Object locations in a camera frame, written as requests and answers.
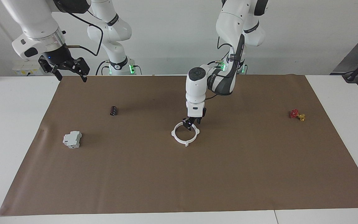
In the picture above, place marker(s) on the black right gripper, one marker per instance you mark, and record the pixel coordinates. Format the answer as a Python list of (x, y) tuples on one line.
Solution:
[(57, 57)]

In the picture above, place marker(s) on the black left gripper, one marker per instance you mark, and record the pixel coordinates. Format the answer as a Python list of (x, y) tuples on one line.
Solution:
[(203, 116)]

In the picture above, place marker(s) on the brown paper mat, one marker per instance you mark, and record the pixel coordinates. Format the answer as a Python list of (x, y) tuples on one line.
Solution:
[(179, 180)]

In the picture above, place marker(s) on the black cylindrical capacitor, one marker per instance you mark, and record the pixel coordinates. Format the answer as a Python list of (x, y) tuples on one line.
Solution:
[(113, 110)]

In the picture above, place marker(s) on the grey circuit breaker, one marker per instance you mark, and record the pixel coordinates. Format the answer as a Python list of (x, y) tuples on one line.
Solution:
[(71, 140)]

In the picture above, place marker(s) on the white wall socket box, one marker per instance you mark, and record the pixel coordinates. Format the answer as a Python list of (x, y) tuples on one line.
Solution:
[(26, 69)]

